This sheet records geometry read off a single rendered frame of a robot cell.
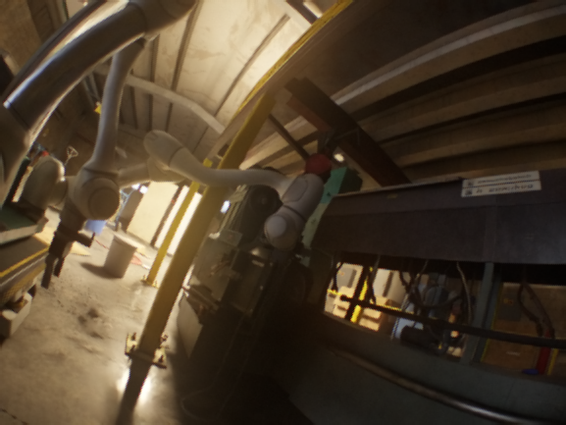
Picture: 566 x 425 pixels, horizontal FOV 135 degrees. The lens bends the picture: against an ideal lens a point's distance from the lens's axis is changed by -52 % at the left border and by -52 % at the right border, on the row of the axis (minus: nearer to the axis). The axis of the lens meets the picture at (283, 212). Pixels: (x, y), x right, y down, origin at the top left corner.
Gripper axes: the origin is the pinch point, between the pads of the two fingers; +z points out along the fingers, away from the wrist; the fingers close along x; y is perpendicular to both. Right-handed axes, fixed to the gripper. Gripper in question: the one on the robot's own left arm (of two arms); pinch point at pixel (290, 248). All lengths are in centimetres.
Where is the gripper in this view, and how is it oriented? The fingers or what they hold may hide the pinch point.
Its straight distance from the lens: 110.6
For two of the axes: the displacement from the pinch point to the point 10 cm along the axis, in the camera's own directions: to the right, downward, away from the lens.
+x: -9.1, -3.2, 2.6
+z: 1.4, 3.5, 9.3
